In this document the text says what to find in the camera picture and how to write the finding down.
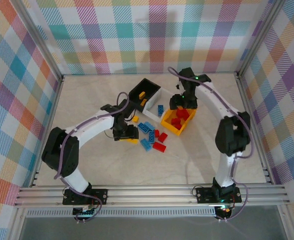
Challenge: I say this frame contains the yellow plastic bin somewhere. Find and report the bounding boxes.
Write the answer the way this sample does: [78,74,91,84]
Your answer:
[160,106,197,137]

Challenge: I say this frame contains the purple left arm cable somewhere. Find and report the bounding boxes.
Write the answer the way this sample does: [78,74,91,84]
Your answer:
[54,91,130,225]

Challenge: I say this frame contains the aluminium mounting rail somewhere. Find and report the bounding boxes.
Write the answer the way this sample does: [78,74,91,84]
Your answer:
[13,184,290,208]

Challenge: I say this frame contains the black plastic bin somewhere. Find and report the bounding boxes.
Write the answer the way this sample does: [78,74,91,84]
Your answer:
[128,78,162,113]

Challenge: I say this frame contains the aluminium frame post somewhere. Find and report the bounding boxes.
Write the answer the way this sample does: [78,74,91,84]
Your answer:
[234,0,287,78]
[16,0,64,82]

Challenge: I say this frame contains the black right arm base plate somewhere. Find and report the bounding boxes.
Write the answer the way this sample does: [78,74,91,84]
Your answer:
[195,187,242,204]

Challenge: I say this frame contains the slotted grey cable duct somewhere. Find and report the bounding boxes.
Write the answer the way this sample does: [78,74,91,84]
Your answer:
[25,208,219,218]

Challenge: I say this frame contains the white plastic bin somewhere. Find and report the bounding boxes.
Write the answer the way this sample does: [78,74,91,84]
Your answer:
[143,87,177,123]

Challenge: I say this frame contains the aluminium table edge rail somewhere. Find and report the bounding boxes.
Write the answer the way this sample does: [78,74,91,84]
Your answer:
[29,76,65,187]
[234,72,275,185]

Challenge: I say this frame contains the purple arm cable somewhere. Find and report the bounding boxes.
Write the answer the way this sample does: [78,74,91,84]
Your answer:
[167,66,255,222]
[54,91,130,225]

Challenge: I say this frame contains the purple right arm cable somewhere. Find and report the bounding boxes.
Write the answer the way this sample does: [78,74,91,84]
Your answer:
[167,66,255,222]

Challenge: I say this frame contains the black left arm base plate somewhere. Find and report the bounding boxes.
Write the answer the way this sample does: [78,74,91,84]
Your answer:
[63,188,109,205]

